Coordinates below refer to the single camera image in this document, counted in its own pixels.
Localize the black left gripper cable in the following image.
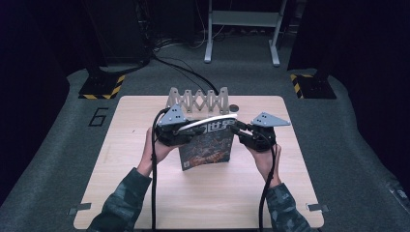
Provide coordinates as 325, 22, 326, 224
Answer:
150, 107, 172, 231

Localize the white metal stand frame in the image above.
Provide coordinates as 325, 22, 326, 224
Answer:
203, 0, 288, 68

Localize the person's right hand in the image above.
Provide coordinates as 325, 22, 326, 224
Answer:
247, 142, 282, 189

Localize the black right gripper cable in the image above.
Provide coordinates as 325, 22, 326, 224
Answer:
257, 127, 278, 232

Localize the person's left hand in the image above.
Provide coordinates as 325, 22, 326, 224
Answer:
136, 127, 182, 178

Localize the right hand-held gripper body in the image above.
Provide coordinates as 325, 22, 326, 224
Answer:
238, 111, 292, 153

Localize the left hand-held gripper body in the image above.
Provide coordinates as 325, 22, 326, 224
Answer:
154, 102, 196, 148

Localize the grey expandable metal book rack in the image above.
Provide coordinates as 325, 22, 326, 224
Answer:
165, 86, 231, 122

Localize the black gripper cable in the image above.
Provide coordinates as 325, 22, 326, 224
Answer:
257, 127, 278, 232
150, 107, 172, 231

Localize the black yellow-striped stand base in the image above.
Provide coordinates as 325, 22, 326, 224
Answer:
289, 69, 337, 100
77, 67, 127, 101

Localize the black floor cable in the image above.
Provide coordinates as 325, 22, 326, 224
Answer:
151, 52, 220, 96

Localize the grey tape strip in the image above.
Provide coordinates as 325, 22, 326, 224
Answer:
306, 203, 331, 214
67, 202, 93, 216

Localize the dark illustrated magazine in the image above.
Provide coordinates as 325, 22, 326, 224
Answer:
177, 112, 239, 172

